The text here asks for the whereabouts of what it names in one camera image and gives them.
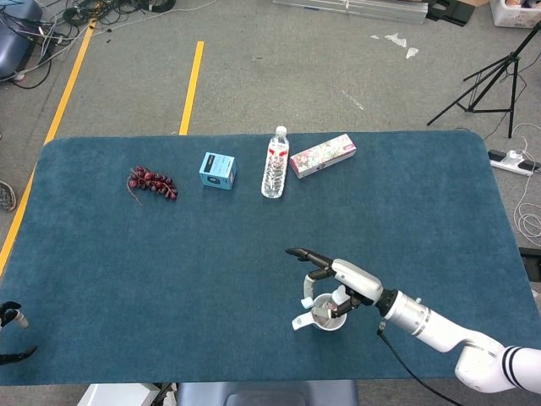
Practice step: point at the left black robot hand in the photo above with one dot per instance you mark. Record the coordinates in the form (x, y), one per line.
(9, 304)

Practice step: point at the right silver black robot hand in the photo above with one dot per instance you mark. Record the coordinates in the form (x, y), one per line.
(357, 281)

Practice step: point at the floral toothpaste tube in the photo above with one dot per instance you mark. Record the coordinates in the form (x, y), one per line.
(338, 294)

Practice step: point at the light blue toothbrush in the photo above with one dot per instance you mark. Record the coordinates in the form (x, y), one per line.
(305, 292)

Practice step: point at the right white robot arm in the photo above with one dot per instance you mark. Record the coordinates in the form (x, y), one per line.
(439, 330)

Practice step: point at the floral pink box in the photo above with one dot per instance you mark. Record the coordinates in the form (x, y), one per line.
(321, 156)

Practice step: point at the white panel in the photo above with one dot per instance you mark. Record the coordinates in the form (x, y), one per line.
(118, 395)

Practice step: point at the light blue speaker box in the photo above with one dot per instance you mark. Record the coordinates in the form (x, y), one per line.
(215, 169)

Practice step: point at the grey shoe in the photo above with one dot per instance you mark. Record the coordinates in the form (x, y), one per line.
(5, 196)

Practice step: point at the blue table mat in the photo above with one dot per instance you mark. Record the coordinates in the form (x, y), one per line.
(127, 275)

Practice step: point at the clear plastic water bottle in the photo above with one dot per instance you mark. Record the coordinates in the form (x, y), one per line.
(274, 177)

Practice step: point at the black floor plate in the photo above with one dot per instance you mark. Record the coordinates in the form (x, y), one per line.
(532, 252)

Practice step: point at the white power strip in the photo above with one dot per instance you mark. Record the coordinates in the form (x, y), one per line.
(503, 162)

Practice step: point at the red grape bunch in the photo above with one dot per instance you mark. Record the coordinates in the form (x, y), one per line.
(152, 182)

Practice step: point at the blue grey machine base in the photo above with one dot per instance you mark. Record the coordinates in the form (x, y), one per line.
(12, 46)

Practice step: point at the black tripod stand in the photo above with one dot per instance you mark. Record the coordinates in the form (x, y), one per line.
(513, 63)

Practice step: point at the white plastic basket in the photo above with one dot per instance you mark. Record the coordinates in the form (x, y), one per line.
(503, 17)

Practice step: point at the aluminium profile rail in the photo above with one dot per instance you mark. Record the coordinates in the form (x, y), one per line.
(380, 10)

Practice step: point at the black metal bracket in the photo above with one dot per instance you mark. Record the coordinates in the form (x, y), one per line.
(452, 14)

